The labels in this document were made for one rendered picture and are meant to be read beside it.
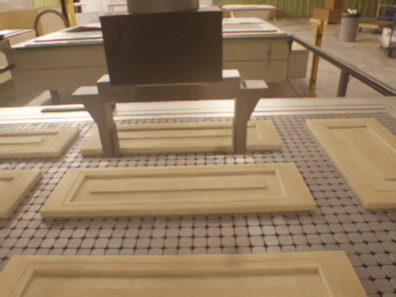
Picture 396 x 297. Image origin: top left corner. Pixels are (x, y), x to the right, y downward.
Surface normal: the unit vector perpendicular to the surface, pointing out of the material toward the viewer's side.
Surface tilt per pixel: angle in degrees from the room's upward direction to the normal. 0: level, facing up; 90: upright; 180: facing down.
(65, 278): 11
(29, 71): 90
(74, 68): 90
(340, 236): 0
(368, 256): 0
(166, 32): 90
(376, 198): 0
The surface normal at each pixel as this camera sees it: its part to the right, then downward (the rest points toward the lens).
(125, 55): 0.00, 0.47
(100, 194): -0.04, -0.77
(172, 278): -0.04, -0.95
